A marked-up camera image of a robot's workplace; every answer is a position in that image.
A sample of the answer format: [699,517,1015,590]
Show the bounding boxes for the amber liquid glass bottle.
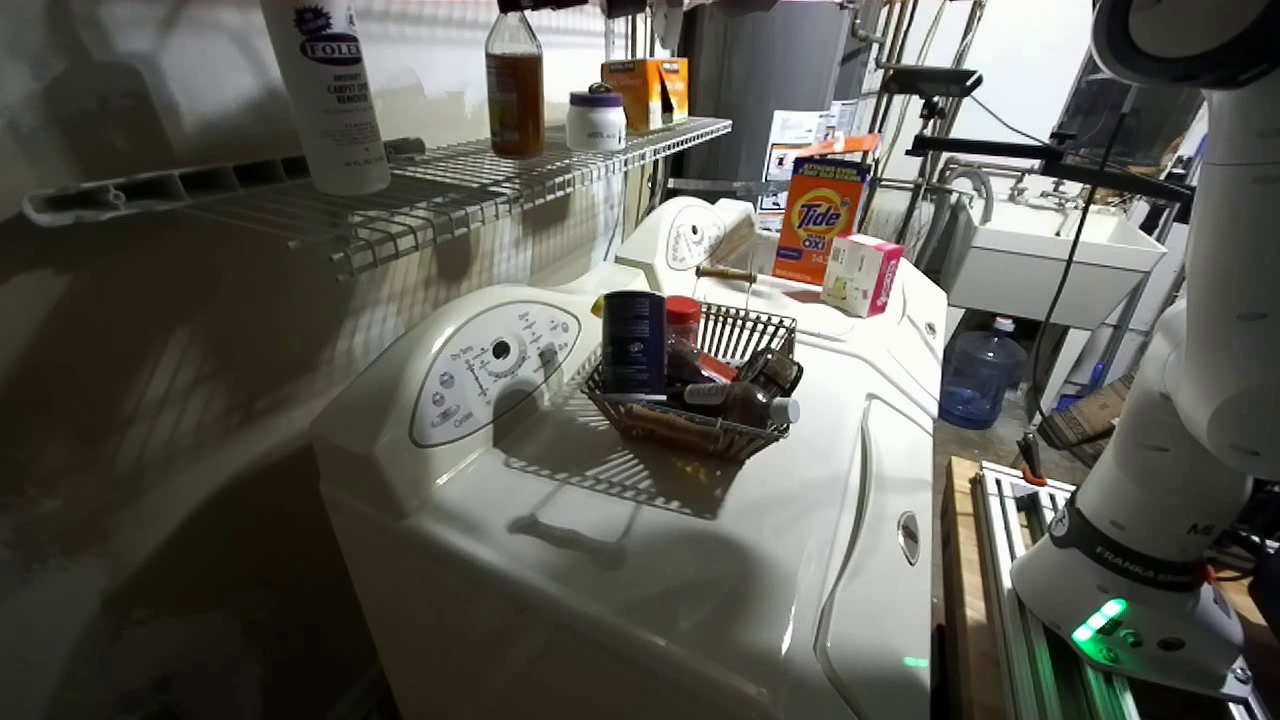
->
[486,6,550,165]

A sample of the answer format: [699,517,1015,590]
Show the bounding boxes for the tall white spray bottle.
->
[255,0,396,198]

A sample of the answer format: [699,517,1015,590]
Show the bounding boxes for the red lidded bottle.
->
[660,291,707,351]

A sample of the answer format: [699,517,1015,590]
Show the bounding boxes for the orange cardboard box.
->
[597,55,670,134]
[656,50,698,125]

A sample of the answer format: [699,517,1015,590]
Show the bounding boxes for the white jar blue lid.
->
[564,79,632,151]

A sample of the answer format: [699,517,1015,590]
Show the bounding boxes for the white dryer machine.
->
[611,191,954,403]

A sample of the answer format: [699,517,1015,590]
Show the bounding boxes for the orange Tide detergent box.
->
[771,151,872,289]

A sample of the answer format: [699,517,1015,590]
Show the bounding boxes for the dark blue cylindrical canister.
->
[597,289,674,399]

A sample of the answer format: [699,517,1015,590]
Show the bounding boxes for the oval washer control panel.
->
[406,297,587,452]

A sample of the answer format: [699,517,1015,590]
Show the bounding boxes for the pink and white box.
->
[821,230,907,319]

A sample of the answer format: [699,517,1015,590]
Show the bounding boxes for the glass jar black lid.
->
[735,345,808,399]

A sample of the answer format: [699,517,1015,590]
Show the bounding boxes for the black tripod bar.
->
[903,128,1195,212]

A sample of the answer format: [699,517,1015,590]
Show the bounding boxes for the grey covered cylinder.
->
[1050,50,1114,151]

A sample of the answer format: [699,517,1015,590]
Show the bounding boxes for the white utility sink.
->
[950,195,1173,331]

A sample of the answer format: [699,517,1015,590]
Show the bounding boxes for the blue water jug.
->
[937,310,1032,432]

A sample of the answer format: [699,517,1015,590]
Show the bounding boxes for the white washing machine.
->
[311,275,939,720]

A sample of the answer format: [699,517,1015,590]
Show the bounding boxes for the wooden platform board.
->
[939,452,1020,720]

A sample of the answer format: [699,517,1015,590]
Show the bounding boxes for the white wire shelf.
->
[16,110,735,284]

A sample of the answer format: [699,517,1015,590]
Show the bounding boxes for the brown wooden handle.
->
[694,261,771,291]

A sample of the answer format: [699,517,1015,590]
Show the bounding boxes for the wire mesh basket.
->
[582,299,808,462]

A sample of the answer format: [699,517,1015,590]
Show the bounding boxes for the aluminium frame rails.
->
[971,455,1154,720]

